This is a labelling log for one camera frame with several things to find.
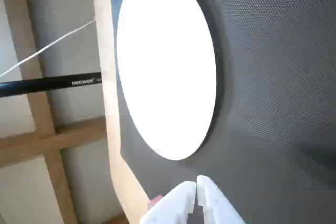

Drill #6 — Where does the dark grey textured mat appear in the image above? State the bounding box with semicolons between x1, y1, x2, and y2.
108;0;336;224

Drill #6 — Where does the white round paper plate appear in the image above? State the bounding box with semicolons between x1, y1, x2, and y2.
115;0;217;161

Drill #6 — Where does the thin white cable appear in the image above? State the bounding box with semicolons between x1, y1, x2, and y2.
0;18;97;78

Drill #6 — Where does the brown wooden frame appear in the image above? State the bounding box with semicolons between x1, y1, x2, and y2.
0;0;126;224

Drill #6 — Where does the small pink piece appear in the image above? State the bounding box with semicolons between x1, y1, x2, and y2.
148;194;163;207

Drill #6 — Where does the black Neewer stand pole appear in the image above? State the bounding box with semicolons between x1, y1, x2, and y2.
0;72;102;98

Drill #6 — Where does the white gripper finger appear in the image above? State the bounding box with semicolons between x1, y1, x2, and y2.
140;180;198;224
196;175;248;224

